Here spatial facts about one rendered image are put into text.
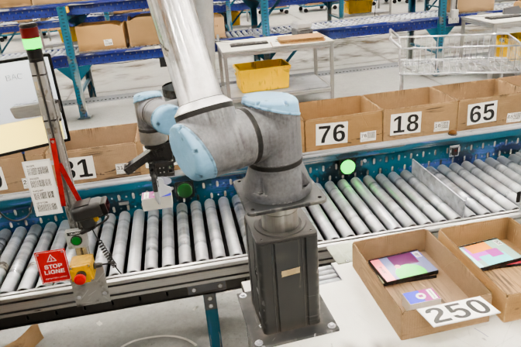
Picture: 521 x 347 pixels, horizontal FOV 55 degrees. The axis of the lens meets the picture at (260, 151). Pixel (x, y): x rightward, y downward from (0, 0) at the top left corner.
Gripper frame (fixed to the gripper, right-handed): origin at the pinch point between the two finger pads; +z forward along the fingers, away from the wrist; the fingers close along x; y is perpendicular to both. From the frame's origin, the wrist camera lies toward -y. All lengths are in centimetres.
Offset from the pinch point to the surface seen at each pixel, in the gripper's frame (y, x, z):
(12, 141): -43, 7, -24
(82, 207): -23.4, -5.9, -3.0
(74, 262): -30.2, -4.6, 17.7
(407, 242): 85, -15, 24
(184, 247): 6.2, 14.0, 30.0
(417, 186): 115, 36, 30
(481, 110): 159, 59, 6
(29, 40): -29, -1, -56
